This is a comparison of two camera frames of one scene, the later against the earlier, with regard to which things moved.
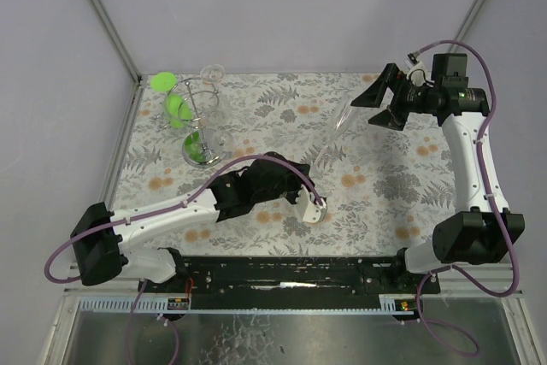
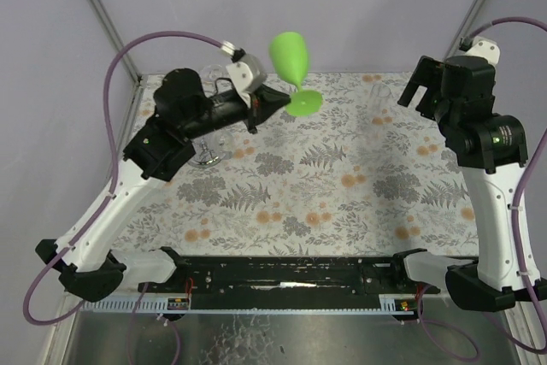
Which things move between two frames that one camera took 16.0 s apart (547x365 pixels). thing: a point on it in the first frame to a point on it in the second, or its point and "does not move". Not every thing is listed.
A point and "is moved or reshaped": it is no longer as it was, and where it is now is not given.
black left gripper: [289, 181] to [255, 108]
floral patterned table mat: [382, 189] does not move
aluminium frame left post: [107, 19] does not move
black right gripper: [396, 97] to [426, 84]
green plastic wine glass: [178, 111] is moved or reshaped
